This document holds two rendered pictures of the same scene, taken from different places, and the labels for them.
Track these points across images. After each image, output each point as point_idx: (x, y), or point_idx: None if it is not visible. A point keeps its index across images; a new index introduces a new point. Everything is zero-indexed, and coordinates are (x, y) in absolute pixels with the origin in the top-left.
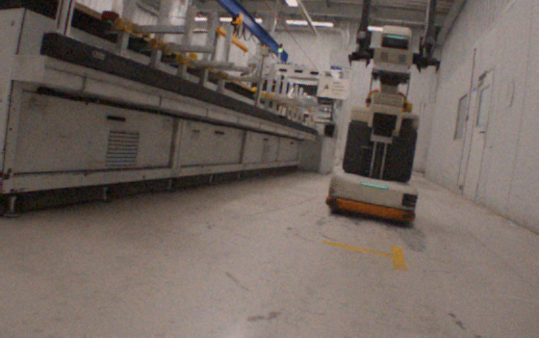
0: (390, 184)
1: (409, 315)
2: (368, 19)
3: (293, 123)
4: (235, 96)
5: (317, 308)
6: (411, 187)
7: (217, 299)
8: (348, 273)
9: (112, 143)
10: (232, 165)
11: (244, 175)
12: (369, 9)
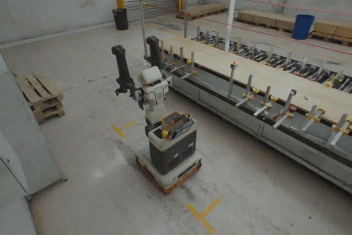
0: (147, 144)
1: (99, 113)
2: (151, 61)
3: (318, 147)
4: (236, 87)
5: (110, 104)
6: (138, 149)
7: (120, 97)
8: (117, 114)
9: (174, 79)
10: (240, 124)
11: (264, 144)
12: (150, 55)
